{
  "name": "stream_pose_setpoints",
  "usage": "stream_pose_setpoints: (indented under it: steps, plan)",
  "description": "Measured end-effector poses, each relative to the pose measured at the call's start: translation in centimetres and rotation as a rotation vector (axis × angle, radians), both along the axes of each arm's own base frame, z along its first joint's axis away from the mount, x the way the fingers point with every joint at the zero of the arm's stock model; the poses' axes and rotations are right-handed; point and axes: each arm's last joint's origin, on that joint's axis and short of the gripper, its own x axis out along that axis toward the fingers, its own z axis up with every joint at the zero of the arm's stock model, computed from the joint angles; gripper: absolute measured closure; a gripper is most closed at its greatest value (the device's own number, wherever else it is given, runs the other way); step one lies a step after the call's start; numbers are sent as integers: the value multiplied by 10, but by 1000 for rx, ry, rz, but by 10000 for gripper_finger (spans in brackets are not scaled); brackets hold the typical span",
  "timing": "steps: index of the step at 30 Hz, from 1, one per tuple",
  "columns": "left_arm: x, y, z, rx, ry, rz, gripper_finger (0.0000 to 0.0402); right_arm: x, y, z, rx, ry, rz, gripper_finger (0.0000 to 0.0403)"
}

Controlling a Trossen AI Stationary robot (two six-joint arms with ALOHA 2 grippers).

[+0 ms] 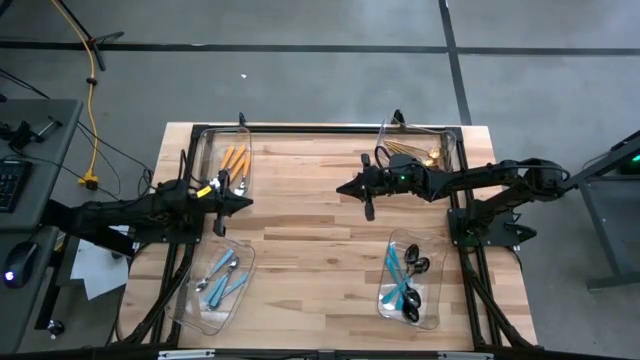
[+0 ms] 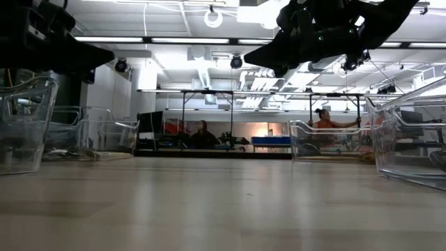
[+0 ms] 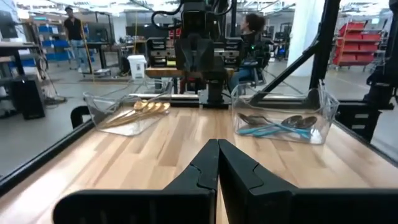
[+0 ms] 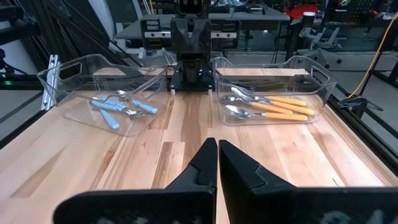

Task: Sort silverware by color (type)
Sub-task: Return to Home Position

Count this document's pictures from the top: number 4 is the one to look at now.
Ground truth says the grey rolling chair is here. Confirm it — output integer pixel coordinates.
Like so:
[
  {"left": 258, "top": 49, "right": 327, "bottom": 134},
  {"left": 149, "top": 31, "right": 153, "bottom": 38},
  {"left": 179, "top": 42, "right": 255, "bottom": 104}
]
[{"left": 297, "top": 26, "right": 348, "bottom": 68}]

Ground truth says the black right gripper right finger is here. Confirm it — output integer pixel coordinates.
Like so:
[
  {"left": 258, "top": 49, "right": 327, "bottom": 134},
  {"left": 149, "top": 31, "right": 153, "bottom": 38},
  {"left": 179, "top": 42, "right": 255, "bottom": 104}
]
[{"left": 219, "top": 139, "right": 398, "bottom": 224}]

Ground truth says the grey desk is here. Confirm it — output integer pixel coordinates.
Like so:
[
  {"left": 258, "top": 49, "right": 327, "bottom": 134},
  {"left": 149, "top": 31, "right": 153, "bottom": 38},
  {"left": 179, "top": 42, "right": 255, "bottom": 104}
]
[{"left": 114, "top": 6, "right": 290, "bottom": 62}]

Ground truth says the clear plastic bin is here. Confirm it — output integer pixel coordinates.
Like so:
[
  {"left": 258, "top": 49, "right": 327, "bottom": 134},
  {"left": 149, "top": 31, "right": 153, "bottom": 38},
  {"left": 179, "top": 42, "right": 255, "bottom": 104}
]
[
  {"left": 211, "top": 55, "right": 339, "bottom": 127},
  {"left": 36, "top": 54, "right": 169, "bottom": 138}
]

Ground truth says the red object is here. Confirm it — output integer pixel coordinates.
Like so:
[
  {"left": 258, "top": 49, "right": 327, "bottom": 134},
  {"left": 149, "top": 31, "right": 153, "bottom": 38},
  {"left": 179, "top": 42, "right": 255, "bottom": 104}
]
[{"left": 284, "top": 2, "right": 320, "bottom": 20}]

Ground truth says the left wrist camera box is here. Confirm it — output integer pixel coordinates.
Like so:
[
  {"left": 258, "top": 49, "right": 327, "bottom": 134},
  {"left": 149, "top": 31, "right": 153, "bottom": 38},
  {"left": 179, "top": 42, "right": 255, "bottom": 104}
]
[{"left": 178, "top": 0, "right": 208, "bottom": 18}]

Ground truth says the silver spoon orange handle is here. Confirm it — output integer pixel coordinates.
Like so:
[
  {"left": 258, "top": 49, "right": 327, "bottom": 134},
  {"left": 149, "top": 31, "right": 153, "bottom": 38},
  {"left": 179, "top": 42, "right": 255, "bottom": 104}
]
[
  {"left": 248, "top": 93, "right": 315, "bottom": 116},
  {"left": 224, "top": 104, "right": 309, "bottom": 122}
]

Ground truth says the black rig diagonal strut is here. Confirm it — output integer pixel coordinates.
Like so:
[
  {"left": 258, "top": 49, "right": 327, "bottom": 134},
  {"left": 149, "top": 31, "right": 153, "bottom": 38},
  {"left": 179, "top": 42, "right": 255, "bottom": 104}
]
[{"left": 18, "top": 0, "right": 134, "bottom": 68}]

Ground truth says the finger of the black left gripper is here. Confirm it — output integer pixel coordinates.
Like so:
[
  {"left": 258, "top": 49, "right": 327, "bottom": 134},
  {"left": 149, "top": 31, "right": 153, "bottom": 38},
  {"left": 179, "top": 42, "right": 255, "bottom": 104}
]
[
  {"left": 192, "top": 18, "right": 213, "bottom": 54},
  {"left": 170, "top": 18, "right": 192, "bottom": 54}
]

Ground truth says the black corner bracket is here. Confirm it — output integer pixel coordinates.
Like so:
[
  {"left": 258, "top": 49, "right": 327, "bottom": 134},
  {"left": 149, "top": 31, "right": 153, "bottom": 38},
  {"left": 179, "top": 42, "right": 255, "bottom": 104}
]
[{"left": 338, "top": 95, "right": 384, "bottom": 112}]

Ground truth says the silver aluminium bracket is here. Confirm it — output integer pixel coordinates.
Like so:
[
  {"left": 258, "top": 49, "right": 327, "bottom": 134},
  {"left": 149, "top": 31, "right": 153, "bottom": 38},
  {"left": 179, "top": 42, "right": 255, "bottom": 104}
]
[{"left": 40, "top": 54, "right": 60, "bottom": 111}]

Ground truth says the yellow hanging cable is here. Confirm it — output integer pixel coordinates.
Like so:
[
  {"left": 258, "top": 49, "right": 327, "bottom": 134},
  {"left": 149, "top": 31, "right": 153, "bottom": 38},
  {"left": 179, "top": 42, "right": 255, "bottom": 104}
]
[{"left": 346, "top": 14, "right": 398, "bottom": 100}]

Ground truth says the silver spoon light blue handle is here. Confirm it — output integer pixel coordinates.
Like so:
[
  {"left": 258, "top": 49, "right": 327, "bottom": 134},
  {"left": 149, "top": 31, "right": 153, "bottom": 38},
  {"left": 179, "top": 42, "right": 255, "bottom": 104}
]
[
  {"left": 90, "top": 98, "right": 146, "bottom": 119},
  {"left": 116, "top": 89, "right": 159, "bottom": 114},
  {"left": 88, "top": 96, "right": 121, "bottom": 130}
]

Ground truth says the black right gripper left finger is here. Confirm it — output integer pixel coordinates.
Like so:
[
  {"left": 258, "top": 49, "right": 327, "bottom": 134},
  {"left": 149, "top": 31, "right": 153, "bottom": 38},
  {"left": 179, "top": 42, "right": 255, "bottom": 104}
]
[{"left": 52, "top": 138, "right": 218, "bottom": 224}]

